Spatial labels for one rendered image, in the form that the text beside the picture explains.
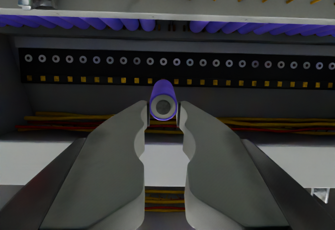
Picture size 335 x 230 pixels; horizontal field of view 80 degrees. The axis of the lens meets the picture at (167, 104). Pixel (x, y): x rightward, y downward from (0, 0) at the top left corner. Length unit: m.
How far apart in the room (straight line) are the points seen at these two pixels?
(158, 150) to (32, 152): 0.12
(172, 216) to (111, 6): 0.40
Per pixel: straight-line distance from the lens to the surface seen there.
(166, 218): 0.47
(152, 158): 0.21
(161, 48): 0.31
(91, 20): 0.24
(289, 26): 0.27
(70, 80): 0.35
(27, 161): 0.25
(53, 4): 0.19
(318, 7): 0.23
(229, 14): 0.19
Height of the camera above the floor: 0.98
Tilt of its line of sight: 29 degrees up
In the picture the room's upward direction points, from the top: 178 degrees counter-clockwise
